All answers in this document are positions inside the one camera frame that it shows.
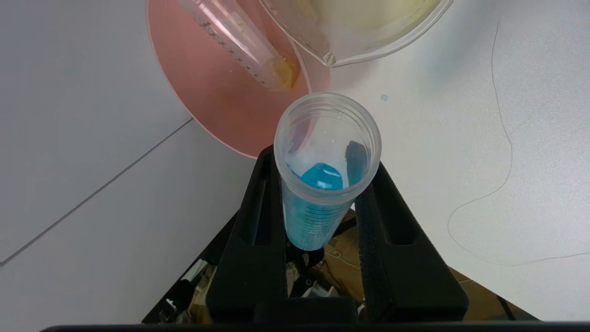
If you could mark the pink plastic bowl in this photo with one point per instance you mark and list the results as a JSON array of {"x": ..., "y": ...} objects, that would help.
[{"x": 216, "y": 92}]

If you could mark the clear glass beaker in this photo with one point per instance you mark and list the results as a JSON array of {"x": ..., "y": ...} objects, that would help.
[{"x": 364, "y": 27}]

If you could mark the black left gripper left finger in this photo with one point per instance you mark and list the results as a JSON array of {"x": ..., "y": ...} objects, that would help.
[{"x": 249, "y": 267}]

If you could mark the test tube with blue pigment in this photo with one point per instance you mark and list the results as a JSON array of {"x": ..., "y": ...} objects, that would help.
[{"x": 313, "y": 216}]

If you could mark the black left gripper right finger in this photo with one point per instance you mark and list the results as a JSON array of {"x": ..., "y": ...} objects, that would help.
[{"x": 410, "y": 276}]

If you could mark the test tube with yellow pigment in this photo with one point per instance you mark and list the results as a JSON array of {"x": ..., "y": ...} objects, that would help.
[{"x": 249, "y": 46}]

